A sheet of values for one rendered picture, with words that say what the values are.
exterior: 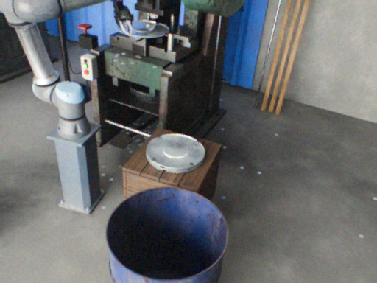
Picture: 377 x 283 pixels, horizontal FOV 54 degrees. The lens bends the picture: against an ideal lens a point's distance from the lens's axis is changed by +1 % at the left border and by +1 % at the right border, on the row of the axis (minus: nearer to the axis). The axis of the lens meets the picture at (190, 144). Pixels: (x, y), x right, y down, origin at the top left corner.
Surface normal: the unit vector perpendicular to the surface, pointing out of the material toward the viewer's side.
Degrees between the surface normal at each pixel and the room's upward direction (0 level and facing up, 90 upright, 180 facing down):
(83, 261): 0
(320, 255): 0
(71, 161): 90
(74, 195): 90
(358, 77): 90
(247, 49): 90
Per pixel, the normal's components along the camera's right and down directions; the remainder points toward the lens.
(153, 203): 0.36, 0.52
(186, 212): -0.30, 0.49
